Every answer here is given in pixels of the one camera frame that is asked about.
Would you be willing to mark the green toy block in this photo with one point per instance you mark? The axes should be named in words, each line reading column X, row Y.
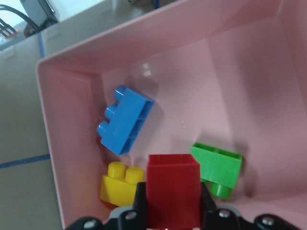
column 219, row 167

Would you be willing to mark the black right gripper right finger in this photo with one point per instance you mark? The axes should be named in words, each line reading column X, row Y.
column 208, row 209

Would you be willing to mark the red toy block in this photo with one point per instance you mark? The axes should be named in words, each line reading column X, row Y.
column 173, row 192

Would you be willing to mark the blue toy block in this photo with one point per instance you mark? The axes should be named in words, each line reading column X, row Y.
column 125, row 119

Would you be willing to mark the black usb hub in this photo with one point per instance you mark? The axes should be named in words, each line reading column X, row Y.
column 40, row 11

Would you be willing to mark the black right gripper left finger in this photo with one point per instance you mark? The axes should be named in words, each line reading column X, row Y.
column 139, row 211

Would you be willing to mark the yellow toy block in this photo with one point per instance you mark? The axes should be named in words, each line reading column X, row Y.
column 118, row 186

